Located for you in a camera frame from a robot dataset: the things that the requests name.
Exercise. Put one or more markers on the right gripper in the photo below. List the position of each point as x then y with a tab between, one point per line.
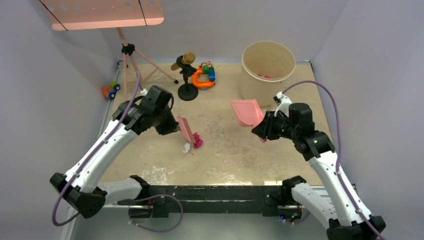
266	128

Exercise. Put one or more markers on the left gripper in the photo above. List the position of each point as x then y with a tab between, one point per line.
172	126

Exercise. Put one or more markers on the pink hand brush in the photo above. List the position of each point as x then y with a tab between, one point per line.
185	129

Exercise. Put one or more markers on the pink dustpan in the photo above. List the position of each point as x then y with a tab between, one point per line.
248	113

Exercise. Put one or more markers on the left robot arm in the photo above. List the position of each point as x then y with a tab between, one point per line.
80	186

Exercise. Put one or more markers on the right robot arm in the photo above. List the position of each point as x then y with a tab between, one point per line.
345	217

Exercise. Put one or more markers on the black microphone stand toy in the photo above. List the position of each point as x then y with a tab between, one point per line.
187	91

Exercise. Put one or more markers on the white paper scrap left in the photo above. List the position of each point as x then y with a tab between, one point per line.
187	148

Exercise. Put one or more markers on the magenta paper ball right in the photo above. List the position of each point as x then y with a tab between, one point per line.
198	141

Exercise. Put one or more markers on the orange blue toy car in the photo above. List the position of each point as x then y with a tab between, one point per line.
110	91

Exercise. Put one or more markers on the beige round bin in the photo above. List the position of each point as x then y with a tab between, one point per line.
264	58

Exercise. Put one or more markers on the orange toy block set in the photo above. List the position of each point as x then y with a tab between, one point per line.
205	77

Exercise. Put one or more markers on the pink music stand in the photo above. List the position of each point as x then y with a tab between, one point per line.
72	15

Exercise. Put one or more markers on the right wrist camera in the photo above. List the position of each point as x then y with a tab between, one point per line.
283	103

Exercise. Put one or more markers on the black base frame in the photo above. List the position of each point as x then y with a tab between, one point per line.
158	201

